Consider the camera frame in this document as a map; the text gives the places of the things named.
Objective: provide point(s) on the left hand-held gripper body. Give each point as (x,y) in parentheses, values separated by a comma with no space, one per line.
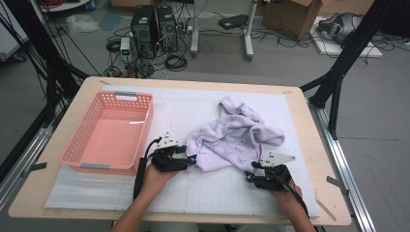
(167,161)

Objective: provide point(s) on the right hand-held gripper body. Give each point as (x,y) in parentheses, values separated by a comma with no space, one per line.
(274,180)

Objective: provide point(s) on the lilac printed towel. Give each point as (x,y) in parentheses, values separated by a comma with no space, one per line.
(232,138)

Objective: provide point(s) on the pink plastic basket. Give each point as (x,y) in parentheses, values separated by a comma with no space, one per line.
(109,138)

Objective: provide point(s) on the person's right hand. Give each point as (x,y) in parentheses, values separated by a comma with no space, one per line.
(290,196)

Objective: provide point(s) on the person's left hand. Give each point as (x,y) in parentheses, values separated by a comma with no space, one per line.
(156,182)

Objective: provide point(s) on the white grid mat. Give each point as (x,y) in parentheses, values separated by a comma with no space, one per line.
(193,193)

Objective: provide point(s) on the small white power box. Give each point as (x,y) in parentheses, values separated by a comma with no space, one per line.
(125,46)

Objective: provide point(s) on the white metal stand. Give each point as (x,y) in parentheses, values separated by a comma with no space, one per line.
(194,32)

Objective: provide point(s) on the narrow black computer tower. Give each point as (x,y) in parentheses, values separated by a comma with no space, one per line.
(168,30)

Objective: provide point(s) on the wide black computer tower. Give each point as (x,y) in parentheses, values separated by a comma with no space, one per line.
(143,32)

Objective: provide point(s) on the white floor board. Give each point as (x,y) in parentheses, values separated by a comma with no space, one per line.
(332,48)

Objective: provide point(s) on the black flat device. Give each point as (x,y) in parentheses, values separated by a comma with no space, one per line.
(233,21)

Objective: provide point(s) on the blue sheet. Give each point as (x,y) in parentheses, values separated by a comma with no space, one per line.
(110,21)

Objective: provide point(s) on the open cardboard box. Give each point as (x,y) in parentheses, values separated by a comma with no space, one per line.
(290,16)

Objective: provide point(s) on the closed cardboard box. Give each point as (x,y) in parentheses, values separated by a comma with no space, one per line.
(129,3)

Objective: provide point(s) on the grey headset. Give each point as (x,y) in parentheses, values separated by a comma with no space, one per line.
(340,27)

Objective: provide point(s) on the clear plastic bag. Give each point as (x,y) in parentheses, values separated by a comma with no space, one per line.
(82,23)

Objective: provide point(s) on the white round table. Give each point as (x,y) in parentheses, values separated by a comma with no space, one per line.
(67,5)

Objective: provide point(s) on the white cabinet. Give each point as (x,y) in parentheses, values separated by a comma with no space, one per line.
(9,38)

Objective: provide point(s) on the grey metal bracket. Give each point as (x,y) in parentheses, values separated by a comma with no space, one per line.
(336,183)
(35,168)

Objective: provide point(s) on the aluminium rail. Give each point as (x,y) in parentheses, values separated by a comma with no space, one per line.
(25,161)
(341,161)

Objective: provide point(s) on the black metal frame strut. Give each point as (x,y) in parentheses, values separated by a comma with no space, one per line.
(351,48)
(48,61)

